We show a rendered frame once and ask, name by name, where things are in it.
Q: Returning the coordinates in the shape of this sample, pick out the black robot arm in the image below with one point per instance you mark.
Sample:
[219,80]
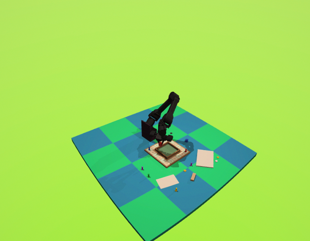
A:
[173,99]

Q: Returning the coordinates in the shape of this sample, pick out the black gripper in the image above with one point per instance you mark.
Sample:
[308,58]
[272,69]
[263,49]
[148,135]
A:
[168,138]

